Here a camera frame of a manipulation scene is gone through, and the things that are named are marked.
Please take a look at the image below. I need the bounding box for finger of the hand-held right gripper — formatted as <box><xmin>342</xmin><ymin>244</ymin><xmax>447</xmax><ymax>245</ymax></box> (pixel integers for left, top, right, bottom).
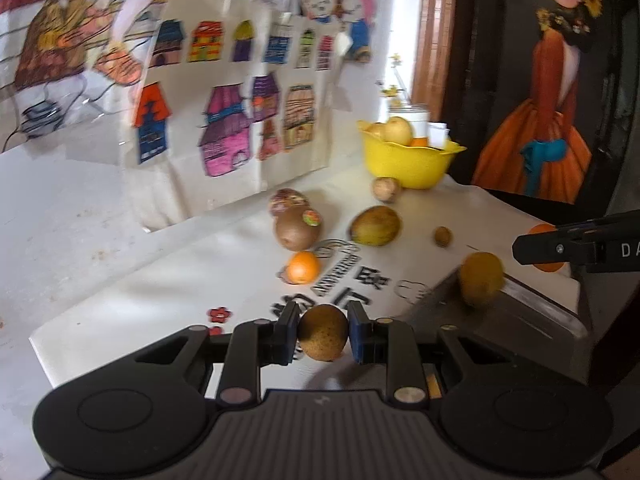
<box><xmin>512</xmin><ymin>210</ymin><xmax>640</xmax><ymax>274</ymax></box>

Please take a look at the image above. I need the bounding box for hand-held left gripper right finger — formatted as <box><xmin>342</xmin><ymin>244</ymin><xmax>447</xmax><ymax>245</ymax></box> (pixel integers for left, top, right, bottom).
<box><xmin>348</xmin><ymin>300</ymin><xmax>506</xmax><ymax>406</ymax></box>

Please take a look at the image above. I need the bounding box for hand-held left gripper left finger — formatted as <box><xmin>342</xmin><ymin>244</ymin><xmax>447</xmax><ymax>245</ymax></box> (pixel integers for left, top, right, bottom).
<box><xmin>135</xmin><ymin>302</ymin><xmax>300</xmax><ymax>407</ymax></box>

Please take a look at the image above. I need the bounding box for small orange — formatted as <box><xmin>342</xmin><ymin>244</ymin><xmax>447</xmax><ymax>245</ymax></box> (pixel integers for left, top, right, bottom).
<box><xmin>529</xmin><ymin>223</ymin><xmax>572</xmax><ymax>274</ymax></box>
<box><xmin>285</xmin><ymin>250</ymin><xmax>322</xmax><ymax>285</ymax></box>

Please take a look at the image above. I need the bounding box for small brown speckled fruit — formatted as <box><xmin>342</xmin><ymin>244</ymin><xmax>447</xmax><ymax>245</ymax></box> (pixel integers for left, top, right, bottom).
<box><xmin>298</xmin><ymin>304</ymin><xmax>349</xmax><ymax>362</ymax></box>

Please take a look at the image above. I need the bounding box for metal tray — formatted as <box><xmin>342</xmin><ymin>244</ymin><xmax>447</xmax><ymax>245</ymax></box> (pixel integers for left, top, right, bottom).
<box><xmin>400</xmin><ymin>260</ymin><xmax>589</xmax><ymax>397</ymax></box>

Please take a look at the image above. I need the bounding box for yellow round fruit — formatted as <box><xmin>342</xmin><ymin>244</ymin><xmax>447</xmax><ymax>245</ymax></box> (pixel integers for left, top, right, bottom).
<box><xmin>459</xmin><ymin>252</ymin><xmax>505</xmax><ymax>309</ymax></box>

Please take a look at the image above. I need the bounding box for brown kiwi with sticker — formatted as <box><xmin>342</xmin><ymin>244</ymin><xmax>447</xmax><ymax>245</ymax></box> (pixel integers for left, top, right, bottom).
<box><xmin>274</xmin><ymin>207</ymin><xmax>323</xmax><ymax>252</ymax></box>

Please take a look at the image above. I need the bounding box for green-brown pear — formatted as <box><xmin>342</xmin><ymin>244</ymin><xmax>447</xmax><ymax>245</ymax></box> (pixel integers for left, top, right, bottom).
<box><xmin>348</xmin><ymin>205</ymin><xmax>402</xmax><ymax>247</ymax></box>

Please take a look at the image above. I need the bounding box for orange dress figure poster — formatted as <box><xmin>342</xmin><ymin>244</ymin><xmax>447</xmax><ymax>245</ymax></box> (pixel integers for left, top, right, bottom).
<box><xmin>470</xmin><ymin>0</ymin><xmax>613</xmax><ymax>206</ymax></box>

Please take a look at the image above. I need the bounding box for patterned purple passion fruit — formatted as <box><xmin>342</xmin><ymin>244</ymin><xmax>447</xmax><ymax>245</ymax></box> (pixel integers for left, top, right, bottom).
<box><xmin>268</xmin><ymin>188</ymin><xmax>311</xmax><ymax>219</ymax></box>

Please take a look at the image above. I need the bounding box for white printed cloth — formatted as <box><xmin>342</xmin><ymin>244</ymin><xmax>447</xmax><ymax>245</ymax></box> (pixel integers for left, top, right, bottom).
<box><xmin>29</xmin><ymin>167</ymin><xmax>584</xmax><ymax>392</ymax></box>

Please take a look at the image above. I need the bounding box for patterned brown round fruit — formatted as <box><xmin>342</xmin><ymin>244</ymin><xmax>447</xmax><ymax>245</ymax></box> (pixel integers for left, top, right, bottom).
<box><xmin>370</xmin><ymin>176</ymin><xmax>401</xmax><ymax>204</ymax></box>

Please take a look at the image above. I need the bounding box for small white box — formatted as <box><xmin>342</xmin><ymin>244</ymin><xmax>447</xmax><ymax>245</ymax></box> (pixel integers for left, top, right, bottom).
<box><xmin>426</xmin><ymin>122</ymin><xmax>452</xmax><ymax>150</ymax></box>

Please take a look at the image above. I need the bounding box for yellow plastic bowl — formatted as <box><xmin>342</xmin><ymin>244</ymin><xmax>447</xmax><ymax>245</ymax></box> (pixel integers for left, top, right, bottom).
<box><xmin>357</xmin><ymin>120</ymin><xmax>467</xmax><ymax>190</ymax></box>

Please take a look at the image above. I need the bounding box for white vase with yellow flowers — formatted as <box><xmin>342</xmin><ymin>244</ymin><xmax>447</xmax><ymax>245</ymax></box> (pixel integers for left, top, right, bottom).
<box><xmin>377</xmin><ymin>52</ymin><xmax>432</xmax><ymax>141</ymax></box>

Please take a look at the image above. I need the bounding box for yellow pear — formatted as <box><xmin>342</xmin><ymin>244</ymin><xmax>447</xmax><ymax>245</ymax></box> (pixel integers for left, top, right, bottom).
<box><xmin>382</xmin><ymin>116</ymin><xmax>415</xmax><ymax>146</ymax></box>

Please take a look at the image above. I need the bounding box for house-print tote bag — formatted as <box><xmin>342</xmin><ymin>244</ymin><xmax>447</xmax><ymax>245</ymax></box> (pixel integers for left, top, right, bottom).
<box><xmin>117</xmin><ymin>0</ymin><xmax>347</xmax><ymax>232</ymax></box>

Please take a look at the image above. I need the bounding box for wooden door frame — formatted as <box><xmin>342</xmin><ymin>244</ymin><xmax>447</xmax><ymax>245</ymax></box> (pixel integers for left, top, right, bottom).
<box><xmin>412</xmin><ymin>0</ymin><xmax>459</xmax><ymax>122</ymax></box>

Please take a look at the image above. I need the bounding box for cartoon wall poster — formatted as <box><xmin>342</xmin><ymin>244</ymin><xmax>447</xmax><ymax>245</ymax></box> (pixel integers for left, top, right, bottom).
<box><xmin>0</xmin><ymin>0</ymin><xmax>381</xmax><ymax>153</ymax></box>

